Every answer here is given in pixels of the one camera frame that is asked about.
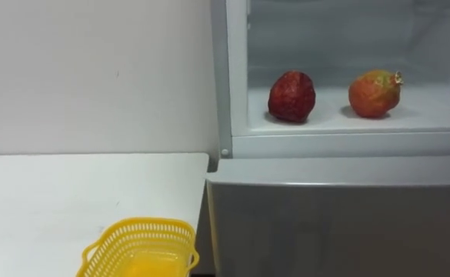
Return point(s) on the white desk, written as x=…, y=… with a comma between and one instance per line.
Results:
x=74, y=192

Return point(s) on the orange pomegranate soft toy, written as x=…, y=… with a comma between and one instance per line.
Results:
x=372, y=96

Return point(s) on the grey fridge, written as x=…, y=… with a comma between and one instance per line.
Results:
x=324, y=223

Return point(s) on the yellow plastic basket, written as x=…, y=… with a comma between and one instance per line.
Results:
x=140, y=234

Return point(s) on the red fruit soft toy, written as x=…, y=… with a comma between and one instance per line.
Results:
x=292, y=98

